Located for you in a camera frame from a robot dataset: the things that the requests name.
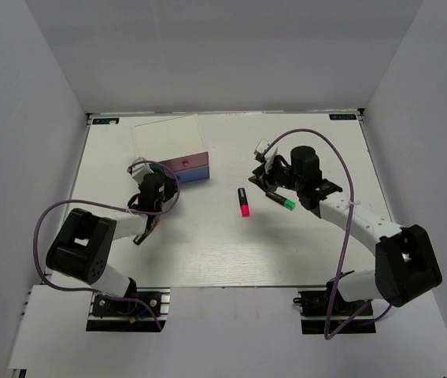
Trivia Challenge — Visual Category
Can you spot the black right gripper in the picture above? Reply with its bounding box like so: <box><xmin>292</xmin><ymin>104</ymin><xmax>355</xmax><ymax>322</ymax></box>
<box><xmin>249</xmin><ymin>156</ymin><xmax>305</xmax><ymax>194</ymax></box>

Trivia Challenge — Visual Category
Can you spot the pink cap black highlighter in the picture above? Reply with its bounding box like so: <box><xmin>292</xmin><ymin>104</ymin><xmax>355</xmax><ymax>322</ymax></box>
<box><xmin>238</xmin><ymin>187</ymin><xmax>250</xmax><ymax>217</ymax></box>

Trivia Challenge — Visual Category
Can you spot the green cap black highlighter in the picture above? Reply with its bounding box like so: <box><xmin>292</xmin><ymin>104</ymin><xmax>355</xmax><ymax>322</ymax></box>
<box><xmin>265</xmin><ymin>192</ymin><xmax>296</xmax><ymax>211</ymax></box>

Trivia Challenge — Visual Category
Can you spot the purple blue drawer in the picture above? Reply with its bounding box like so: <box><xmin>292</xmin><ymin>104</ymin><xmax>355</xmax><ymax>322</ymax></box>
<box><xmin>172</xmin><ymin>165</ymin><xmax>210</xmax><ymax>184</ymax></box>

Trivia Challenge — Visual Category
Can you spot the pink drawer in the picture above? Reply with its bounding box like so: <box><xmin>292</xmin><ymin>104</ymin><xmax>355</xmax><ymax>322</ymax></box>
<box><xmin>160</xmin><ymin>152</ymin><xmax>209</xmax><ymax>172</ymax></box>

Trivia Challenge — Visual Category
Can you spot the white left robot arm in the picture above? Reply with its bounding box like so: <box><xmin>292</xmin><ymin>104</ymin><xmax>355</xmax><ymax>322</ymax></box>
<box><xmin>46</xmin><ymin>172</ymin><xmax>178</xmax><ymax>314</ymax></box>

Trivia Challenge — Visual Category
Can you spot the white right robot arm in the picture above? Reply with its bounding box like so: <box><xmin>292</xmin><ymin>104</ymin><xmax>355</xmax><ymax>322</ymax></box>
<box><xmin>249</xmin><ymin>140</ymin><xmax>442</xmax><ymax>314</ymax></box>

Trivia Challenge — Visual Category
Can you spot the white drawer cabinet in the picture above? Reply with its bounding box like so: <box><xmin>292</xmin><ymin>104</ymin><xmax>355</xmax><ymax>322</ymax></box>
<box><xmin>132</xmin><ymin>115</ymin><xmax>207</xmax><ymax>162</ymax></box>

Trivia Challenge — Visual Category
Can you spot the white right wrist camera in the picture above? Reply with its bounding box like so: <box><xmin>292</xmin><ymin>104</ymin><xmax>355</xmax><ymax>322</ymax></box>
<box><xmin>253</xmin><ymin>139</ymin><xmax>278</xmax><ymax>163</ymax></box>

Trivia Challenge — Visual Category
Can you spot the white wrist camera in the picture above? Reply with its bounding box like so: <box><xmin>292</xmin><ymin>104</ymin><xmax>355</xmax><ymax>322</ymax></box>
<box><xmin>127</xmin><ymin>157</ymin><xmax>159</xmax><ymax>184</ymax></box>
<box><xmin>253</xmin><ymin>139</ymin><xmax>278</xmax><ymax>163</ymax></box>

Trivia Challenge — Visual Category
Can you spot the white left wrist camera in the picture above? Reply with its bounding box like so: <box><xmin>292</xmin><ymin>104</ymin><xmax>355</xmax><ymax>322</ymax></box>
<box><xmin>127</xmin><ymin>157</ymin><xmax>159</xmax><ymax>184</ymax></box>

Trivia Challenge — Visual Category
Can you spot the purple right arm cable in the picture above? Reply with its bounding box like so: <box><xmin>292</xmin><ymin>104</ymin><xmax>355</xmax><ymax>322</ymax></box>
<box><xmin>264</xmin><ymin>128</ymin><xmax>393</xmax><ymax>342</ymax></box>

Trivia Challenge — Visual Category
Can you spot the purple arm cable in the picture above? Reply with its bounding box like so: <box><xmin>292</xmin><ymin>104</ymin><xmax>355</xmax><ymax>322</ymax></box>
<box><xmin>264</xmin><ymin>128</ymin><xmax>393</xmax><ymax>342</ymax></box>
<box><xmin>34</xmin><ymin>159</ymin><xmax>181</xmax><ymax>332</ymax></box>

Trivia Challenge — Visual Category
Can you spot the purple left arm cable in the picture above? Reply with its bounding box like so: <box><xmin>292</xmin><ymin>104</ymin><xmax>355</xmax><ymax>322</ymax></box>
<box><xmin>34</xmin><ymin>159</ymin><xmax>181</xmax><ymax>332</ymax></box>

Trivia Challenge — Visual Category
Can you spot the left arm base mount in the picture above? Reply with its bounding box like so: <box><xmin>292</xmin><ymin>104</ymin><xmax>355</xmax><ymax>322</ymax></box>
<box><xmin>86</xmin><ymin>288</ymin><xmax>171</xmax><ymax>333</ymax></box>

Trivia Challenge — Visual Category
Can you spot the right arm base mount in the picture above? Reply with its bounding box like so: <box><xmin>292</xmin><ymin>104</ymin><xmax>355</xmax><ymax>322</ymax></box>
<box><xmin>293</xmin><ymin>280</ymin><xmax>376</xmax><ymax>335</ymax></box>

